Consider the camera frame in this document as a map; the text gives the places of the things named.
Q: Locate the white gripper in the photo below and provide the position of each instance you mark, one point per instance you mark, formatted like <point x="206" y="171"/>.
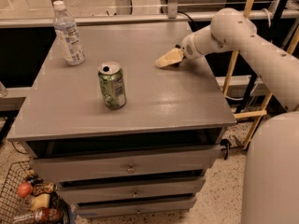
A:
<point x="188" y="49"/>

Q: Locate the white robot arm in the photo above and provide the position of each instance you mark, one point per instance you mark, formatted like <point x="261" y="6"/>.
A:
<point x="271" y="177"/>

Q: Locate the green soda can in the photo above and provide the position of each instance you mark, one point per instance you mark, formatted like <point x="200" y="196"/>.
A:
<point x="112" y="84"/>

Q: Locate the grey drawer cabinet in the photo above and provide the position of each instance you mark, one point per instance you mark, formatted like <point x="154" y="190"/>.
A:
<point x="151" y="154"/>

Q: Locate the clear plastic water bottle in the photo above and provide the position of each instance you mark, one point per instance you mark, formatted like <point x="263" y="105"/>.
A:
<point x="67" y="33"/>

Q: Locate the red tomato toy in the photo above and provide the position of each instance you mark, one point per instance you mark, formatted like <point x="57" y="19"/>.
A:
<point x="24" y="189"/>

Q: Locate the red sauce bottle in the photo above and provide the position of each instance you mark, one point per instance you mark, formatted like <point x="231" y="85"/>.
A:
<point x="38" y="216"/>

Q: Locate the metal guard rail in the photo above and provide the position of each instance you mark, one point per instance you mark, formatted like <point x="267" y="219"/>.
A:
<point x="119" y="19"/>

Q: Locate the black wire basket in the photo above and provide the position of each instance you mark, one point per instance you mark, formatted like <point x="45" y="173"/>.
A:
<point x="10" y="201"/>

